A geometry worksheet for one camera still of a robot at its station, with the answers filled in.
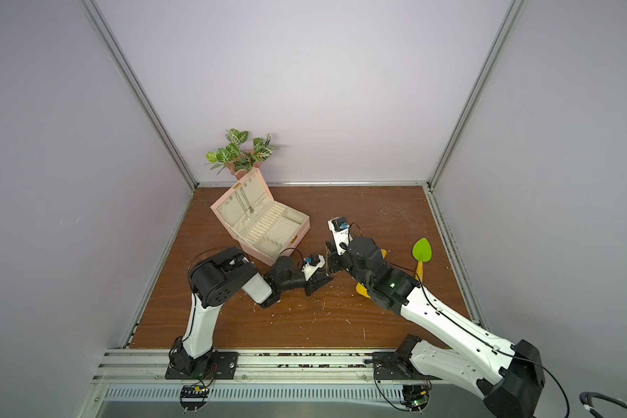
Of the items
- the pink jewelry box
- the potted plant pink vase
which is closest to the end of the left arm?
the pink jewelry box

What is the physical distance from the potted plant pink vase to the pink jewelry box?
0.05 metres

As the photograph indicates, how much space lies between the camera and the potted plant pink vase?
92 cm

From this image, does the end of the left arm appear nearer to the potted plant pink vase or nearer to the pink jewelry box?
the pink jewelry box

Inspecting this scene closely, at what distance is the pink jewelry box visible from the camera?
90cm
